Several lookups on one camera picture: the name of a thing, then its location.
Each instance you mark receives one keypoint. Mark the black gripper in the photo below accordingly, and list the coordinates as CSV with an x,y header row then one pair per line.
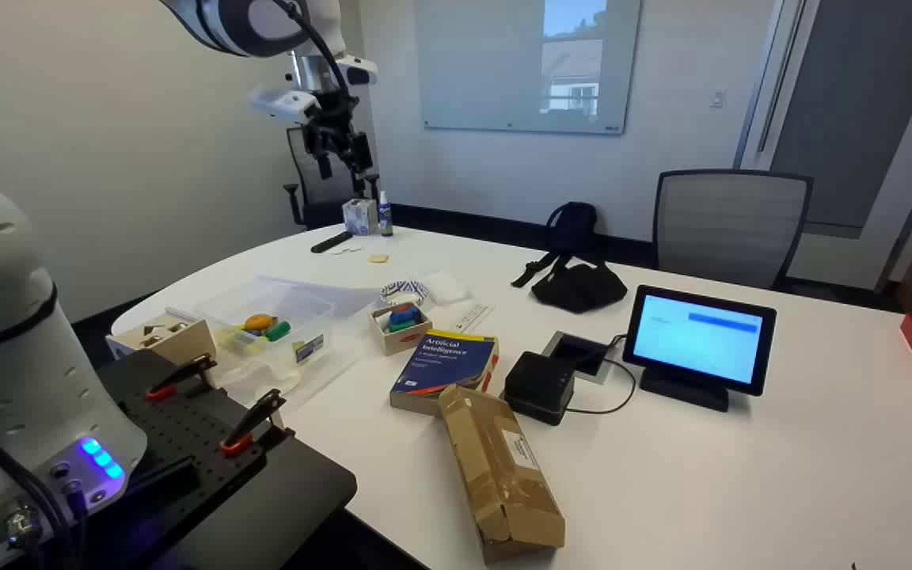
x,y
338,127

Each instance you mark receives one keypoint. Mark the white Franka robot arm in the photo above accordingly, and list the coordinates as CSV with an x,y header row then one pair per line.
x,y
1,318

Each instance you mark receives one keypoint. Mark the blue book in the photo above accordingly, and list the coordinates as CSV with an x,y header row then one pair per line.
x,y
442,365

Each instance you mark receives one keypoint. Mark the white tissue box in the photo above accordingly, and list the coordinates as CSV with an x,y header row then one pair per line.
x,y
360,217

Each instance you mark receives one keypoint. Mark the small spray bottle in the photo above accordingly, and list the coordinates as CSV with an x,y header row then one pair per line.
x,y
384,217

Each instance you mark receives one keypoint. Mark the black remote control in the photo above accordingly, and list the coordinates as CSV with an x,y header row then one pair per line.
x,y
331,241

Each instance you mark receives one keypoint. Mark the beige round disc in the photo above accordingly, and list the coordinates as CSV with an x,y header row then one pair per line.
x,y
379,259

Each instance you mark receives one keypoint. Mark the clear tape roll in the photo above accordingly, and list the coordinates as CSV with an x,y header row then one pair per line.
x,y
399,291

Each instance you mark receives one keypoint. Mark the small box with coloured pieces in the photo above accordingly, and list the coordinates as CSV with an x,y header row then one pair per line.
x,y
399,327

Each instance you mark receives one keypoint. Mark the green toy block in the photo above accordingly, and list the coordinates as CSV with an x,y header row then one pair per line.
x,y
279,331

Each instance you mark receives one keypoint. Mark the orange toy block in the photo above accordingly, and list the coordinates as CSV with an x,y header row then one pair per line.
x,y
259,325

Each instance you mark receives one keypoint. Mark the clear plastic packet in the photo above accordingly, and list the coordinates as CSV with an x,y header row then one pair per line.
x,y
471,313

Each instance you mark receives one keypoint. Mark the clear plastic container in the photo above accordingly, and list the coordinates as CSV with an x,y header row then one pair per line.
x,y
262,360

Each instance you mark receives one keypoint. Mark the wooden shape sorter box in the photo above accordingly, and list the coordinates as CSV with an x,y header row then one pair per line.
x,y
167,340

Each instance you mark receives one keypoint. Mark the black orange-tipped clamp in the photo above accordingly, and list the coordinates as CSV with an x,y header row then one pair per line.
x,y
186,378
256,419

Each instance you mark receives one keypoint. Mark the black cube box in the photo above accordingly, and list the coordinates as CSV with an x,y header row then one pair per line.
x,y
537,387

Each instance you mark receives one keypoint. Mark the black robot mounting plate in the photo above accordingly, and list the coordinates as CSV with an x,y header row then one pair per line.
x,y
256,496

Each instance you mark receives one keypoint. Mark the long brown cardboard box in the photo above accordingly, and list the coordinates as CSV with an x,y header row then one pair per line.
x,y
499,476

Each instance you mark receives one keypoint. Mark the grey mesh office chair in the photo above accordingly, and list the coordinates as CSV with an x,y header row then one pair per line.
x,y
731,227

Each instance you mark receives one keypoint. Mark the small black touchscreen monitor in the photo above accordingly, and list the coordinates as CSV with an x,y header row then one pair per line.
x,y
698,338

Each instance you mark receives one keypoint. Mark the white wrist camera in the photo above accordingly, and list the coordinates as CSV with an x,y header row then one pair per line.
x,y
285,104

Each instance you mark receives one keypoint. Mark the glass wall whiteboard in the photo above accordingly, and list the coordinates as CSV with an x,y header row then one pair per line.
x,y
499,73

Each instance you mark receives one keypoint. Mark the white light switch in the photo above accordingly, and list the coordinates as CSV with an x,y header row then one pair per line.
x,y
718,100

